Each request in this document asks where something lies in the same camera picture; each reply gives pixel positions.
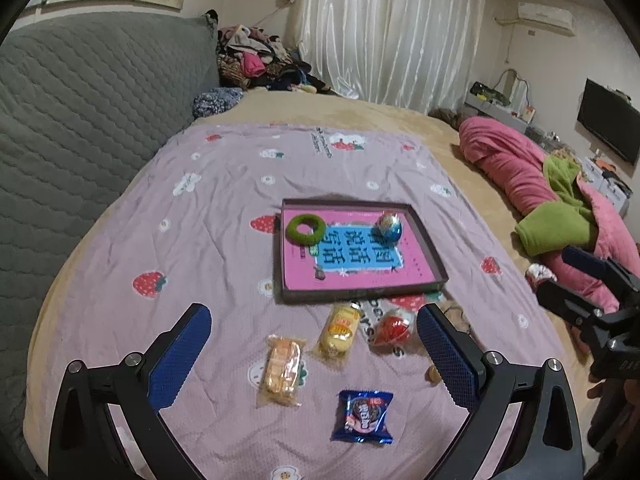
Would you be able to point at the blue oreo cookie pack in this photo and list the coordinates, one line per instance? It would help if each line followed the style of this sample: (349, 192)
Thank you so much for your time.
(362, 417)

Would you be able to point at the beige sheer hair scrunchie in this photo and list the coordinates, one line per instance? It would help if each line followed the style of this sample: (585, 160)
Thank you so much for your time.
(455, 314)

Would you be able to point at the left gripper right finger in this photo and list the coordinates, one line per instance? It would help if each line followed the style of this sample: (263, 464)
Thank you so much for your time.
(544, 442)

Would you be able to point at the pile of clothes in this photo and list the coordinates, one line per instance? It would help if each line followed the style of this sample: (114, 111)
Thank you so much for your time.
(248, 58)

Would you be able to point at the white cluttered desk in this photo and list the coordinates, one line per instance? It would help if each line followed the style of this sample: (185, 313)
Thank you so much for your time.
(490, 102)

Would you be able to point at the floral small cloth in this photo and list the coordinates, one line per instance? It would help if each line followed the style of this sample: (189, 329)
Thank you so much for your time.
(537, 274)

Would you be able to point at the wafer biscuit clear pack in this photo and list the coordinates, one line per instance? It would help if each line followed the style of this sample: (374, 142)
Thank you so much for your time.
(280, 377)

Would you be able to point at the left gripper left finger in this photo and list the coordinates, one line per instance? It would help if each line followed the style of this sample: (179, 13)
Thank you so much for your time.
(84, 442)

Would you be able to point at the green fleece garment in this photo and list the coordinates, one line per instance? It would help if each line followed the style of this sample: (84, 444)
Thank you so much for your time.
(566, 221)

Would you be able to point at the dark floral pillow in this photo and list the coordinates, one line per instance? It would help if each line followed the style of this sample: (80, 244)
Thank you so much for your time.
(216, 101)

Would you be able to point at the grey quilted headboard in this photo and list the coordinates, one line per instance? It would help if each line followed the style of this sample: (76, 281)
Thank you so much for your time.
(86, 101)

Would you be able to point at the pink quilt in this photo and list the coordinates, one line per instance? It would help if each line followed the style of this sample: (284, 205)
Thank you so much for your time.
(514, 163)

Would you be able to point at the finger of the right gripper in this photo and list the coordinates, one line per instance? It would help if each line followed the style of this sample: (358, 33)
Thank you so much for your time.
(623, 284)
(574, 309)

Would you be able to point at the yellow cake snack pack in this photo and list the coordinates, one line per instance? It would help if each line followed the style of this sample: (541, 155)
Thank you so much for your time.
(339, 332)

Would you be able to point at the large blue white surprise egg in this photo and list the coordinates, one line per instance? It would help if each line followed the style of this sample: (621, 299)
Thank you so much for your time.
(389, 228)

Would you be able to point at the red surprise egg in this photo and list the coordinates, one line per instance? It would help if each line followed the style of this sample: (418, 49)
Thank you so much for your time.
(394, 329)

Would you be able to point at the white curtain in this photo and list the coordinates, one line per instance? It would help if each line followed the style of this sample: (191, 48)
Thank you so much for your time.
(415, 54)

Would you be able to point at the dark tray box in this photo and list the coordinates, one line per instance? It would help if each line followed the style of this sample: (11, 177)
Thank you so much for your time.
(325, 296)

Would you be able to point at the tan bed sheet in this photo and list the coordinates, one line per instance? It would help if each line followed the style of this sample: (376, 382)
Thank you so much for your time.
(400, 115)

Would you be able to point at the purple strawberry print blanket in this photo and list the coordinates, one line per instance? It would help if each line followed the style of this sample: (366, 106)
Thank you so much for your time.
(127, 284)

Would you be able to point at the green fuzzy hair scrunchie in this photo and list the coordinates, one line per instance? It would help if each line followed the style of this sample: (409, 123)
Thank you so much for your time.
(305, 230)

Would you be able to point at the white air conditioner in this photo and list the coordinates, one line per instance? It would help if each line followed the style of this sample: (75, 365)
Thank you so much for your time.
(558, 19)

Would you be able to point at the black television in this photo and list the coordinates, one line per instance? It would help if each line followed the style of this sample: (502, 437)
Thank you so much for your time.
(612, 119)

